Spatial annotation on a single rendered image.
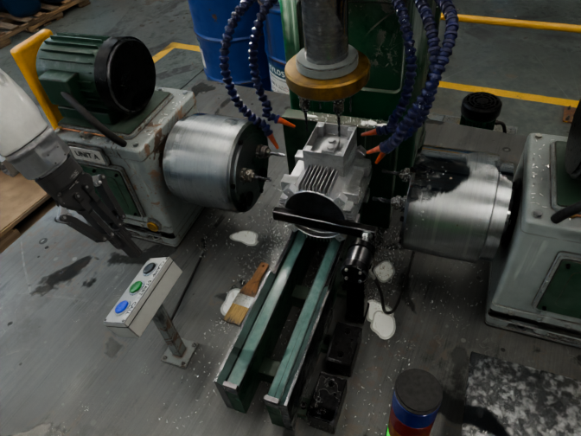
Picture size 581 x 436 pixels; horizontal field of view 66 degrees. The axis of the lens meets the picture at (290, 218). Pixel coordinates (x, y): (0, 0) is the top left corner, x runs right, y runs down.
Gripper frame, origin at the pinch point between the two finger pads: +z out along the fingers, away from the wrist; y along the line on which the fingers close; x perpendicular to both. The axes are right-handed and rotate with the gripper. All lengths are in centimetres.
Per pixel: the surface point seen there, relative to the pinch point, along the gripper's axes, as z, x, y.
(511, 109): 140, -36, 248
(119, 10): -19, 332, 359
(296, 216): 20.7, -19.7, 26.1
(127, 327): 9.2, -3.4, -13.5
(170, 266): 9.6, -3.4, 2.1
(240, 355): 30.0, -13.6, -6.0
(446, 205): 25, -53, 29
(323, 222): 23.6, -26.0, 26.1
